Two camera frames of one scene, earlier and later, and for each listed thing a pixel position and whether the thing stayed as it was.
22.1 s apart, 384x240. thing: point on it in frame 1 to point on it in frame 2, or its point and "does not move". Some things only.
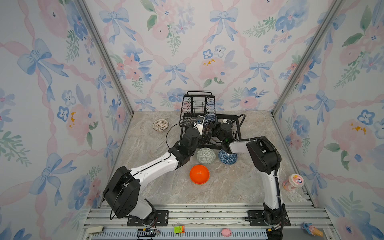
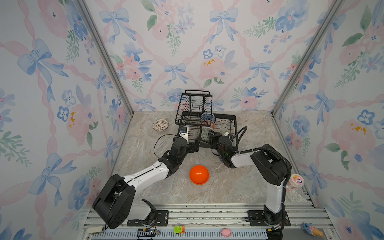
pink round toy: (226, 232) does not move
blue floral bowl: (210, 117) does not move
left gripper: (207, 136) to (191, 149)
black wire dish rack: (199, 114) does not move
